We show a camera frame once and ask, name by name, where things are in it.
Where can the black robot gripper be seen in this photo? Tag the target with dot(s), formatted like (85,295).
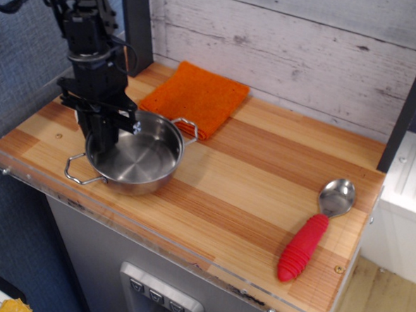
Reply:
(97,93)

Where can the stainless steel pot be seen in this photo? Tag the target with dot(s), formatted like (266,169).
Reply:
(139,163)

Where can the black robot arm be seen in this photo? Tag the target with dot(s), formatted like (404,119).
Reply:
(87,25)

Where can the yellow object bottom left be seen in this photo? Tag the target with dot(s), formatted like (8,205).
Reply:
(14,305)

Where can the orange folded cloth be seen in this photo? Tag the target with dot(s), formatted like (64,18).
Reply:
(197,95)

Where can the grey toy fridge cabinet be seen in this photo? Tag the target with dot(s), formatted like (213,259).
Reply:
(119,274)

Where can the clear acrylic table guard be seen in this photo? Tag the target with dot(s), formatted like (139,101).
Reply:
(234,202)

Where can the white toy sink unit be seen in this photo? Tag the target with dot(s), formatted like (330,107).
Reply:
(390,238)

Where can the dark grey left post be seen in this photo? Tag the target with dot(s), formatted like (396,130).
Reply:
(138,34)

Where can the red handled metal spoon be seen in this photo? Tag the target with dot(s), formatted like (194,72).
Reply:
(335,199)

